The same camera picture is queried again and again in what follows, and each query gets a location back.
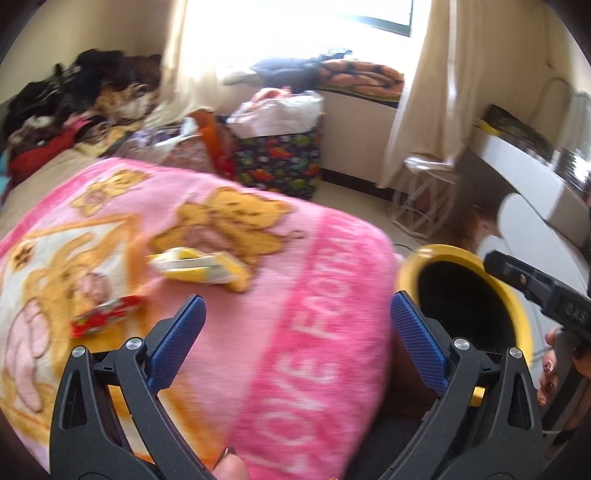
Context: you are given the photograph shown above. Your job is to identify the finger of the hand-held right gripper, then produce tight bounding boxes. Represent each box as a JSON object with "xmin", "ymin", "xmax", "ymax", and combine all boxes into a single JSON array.
[{"xmin": 484, "ymin": 249, "xmax": 570, "ymax": 320}]

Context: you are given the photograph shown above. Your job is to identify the dinosaur print laundry basket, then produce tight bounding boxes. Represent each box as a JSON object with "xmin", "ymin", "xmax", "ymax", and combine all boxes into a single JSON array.
[{"xmin": 231, "ymin": 127, "xmax": 324, "ymax": 202}]

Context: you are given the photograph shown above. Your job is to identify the red cloth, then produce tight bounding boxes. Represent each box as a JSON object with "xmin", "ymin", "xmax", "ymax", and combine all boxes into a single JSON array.
[{"xmin": 7, "ymin": 129, "xmax": 80, "ymax": 182}]

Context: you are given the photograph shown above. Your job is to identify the pink bear printed blanket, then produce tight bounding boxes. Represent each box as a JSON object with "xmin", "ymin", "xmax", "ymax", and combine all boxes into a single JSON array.
[{"xmin": 0, "ymin": 157, "xmax": 403, "ymax": 480}]

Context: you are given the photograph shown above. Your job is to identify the person's right hand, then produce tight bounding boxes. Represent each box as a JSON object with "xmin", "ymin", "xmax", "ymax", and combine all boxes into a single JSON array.
[{"xmin": 538, "ymin": 329, "xmax": 584, "ymax": 408}]

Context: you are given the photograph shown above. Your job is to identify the white wire stool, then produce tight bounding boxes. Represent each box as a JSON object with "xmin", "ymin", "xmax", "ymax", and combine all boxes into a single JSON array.
[{"xmin": 390, "ymin": 154, "xmax": 463, "ymax": 241}]

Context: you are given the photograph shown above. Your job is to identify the white dressing table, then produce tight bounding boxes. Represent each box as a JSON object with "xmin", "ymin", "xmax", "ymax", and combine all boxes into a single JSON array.
[{"xmin": 471, "ymin": 120, "xmax": 591, "ymax": 241}]

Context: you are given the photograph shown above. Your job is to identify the pale grey cloth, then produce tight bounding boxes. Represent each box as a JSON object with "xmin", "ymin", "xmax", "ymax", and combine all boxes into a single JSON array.
[{"xmin": 134, "ymin": 117, "xmax": 205, "ymax": 154}]

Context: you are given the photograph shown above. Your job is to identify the orange bag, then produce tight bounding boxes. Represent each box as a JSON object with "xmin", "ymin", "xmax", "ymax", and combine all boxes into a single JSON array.
[{"xmin": 189, "ymin": 110, "xmax": 237, "ymax": 179}]

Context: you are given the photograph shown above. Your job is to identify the clear acrylic organizer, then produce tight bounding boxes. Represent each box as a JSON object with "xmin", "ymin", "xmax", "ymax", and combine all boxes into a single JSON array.
[{"xmin": 554, "ymin": 148, "xmax": 591, "ymax": 195}]

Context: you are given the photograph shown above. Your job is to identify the orange patterned quilt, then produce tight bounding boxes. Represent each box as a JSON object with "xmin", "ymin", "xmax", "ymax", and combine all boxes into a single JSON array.
[{"xmin": 318, "ymin": 59, "xmax": 407, "ymax": 99}]

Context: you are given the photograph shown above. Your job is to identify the white liner bag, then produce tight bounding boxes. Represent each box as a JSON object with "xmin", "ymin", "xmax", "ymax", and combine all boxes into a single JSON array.
[{"xmin": 228, "ymin": 90, "xmax": 325, "ymax": 139}]

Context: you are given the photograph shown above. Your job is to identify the pile of dark clothes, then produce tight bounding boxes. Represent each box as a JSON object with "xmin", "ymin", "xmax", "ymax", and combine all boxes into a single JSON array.
[{"xmin": 4, "ymin": 48, "xmax": 163, "ymax": 148}]

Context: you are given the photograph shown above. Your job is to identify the person's left hand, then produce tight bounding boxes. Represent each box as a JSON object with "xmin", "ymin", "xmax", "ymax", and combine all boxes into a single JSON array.
[{"xmin": 216, "ymin": 449, "xmax": 251, "ymax": 480}]

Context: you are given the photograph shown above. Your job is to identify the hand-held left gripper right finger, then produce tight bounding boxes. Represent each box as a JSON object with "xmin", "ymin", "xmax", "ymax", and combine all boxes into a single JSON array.
[{"xmin": 390, "ymin": 291, "xmax": 543, "ymax": 480}]

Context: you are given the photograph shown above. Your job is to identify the yellow round trash bin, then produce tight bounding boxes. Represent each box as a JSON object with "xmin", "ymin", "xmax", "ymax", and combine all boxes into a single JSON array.
[{"xmin": 394, "ymin": 244, "xmax": 535, "ymax": 408}]

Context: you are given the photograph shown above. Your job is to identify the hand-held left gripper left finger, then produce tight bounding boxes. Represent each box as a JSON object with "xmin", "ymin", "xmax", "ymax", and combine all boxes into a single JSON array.
[{"xmin": 48, "ymin": 294, "xmax": 218, "ymax": 480}]

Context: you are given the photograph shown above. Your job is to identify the wide cream curtain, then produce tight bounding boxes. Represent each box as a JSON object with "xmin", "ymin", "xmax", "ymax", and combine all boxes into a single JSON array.
[{"xmin": 376, "ymin": 0, "xmax": 502, "ymax": 191}]

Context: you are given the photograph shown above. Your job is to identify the white rounded drawer cabinet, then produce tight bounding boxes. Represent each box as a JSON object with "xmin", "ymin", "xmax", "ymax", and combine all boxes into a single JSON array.
[{"xmin": 478, "ymin": 193, "xmax": 591, "ymax": 435}]

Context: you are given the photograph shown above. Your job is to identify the dark camouflage bag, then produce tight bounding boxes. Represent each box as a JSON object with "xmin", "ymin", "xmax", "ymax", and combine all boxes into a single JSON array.
[{"xmin": 480, "ymin": 104, "xmax": 556, "ymax": 154}]

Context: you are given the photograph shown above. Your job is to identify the dark padded jacket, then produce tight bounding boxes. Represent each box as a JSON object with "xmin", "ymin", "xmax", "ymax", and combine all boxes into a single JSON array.
[{"xmin": 249, "ymin": 58, "xmax": 329, "ymax": 92}]

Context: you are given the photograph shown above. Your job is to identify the wavy framed mirror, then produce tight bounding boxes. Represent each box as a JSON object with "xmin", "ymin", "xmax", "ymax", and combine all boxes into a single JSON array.
[{"xmin": 536, "ymin": 74, "xmax": 591, "ymax": 140}]

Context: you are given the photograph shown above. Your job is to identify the yellow snack packet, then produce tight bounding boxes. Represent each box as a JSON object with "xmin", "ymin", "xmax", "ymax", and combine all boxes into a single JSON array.
[{"xmin": 148, "ymin": 247, "xmax": 253, "ymax": 293}]

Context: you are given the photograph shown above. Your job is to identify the narrow cream curtain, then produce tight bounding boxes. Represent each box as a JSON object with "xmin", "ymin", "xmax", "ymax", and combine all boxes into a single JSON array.
[{"xmin": 159, "ymin": 0, "xmax": 259, "ymax": 121}]

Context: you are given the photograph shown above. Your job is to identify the yellow printed blanket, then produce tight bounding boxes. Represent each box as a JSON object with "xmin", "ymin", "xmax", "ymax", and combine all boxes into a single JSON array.
[{"xmin": 74, "ymin": 88, "xmax": 158, "ymax": 154}]

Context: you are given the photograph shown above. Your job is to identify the red snack wrapper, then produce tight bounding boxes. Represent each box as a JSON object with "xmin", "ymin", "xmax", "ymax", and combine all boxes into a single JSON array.
[{"xmin": 70, "ymin": 295, "xmax": 149, "ymax": 341}]

